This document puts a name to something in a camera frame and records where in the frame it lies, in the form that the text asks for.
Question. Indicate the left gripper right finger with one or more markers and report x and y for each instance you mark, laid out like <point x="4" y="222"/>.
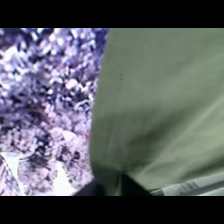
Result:
<point x="131" y="187"/>

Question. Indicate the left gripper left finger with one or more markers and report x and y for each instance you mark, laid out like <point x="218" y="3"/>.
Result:
<point x="90" y="190"/>

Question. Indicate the green shirt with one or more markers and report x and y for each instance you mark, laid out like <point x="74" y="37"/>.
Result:
<point x="156" y="100"/>

